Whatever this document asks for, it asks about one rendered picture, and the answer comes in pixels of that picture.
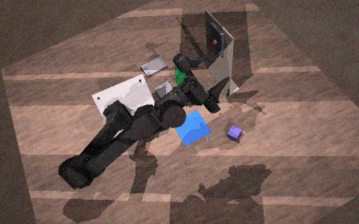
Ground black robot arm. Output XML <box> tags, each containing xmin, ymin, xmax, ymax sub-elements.
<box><xmin>58</xmin><ymin>81</ymin><xmax>210</xmax><ymax>189</ymax></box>

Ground purple cube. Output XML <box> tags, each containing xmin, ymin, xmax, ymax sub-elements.
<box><xmin>228</xmin><ymin>125</ymin><xmax>242</xmax><ymax>141</ymax></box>

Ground green square mat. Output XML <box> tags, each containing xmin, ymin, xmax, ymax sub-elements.
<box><xmin>175</xmin><ymin>67</ymin><xmax>188</xmax><ymax>84</ymax></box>

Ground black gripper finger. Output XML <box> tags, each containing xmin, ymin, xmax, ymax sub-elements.
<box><xmin>207</xmin><ymin>77</ymin><xmax>230</xmax><ymax>104</ymax></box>
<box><xmin>185</xmin><ymin>52</ymin><xmax>214</xmax><ymax>68</ymax></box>

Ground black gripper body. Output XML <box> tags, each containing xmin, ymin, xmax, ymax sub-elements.
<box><xmin>170</xmin><ymin>53</ymin><xmax>220</xmax><ymax>114</ymax></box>

